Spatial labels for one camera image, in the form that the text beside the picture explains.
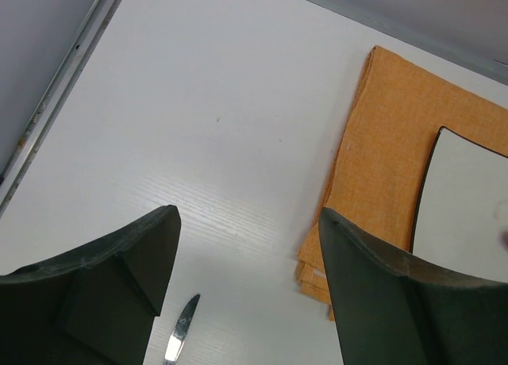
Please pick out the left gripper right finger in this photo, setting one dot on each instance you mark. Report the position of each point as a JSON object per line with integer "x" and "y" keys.
{"x": 391, "y": 307}

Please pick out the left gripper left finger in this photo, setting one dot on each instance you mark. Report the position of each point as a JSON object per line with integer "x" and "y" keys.
{"x": 94, "y": 304}

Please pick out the white square plate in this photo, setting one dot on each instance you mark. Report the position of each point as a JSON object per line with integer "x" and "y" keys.
{"x": 462, "y": 205}

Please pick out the orange cloth placemat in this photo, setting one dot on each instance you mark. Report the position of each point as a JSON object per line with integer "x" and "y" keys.
{"x": 397, "y": 110}

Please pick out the silver butter knife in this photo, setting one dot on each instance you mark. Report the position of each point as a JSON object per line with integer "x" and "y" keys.
{"x": 179, "y": 334}

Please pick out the aluminium frame rail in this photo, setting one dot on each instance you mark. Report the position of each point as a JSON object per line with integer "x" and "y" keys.
{"x": 101, "y": 13}

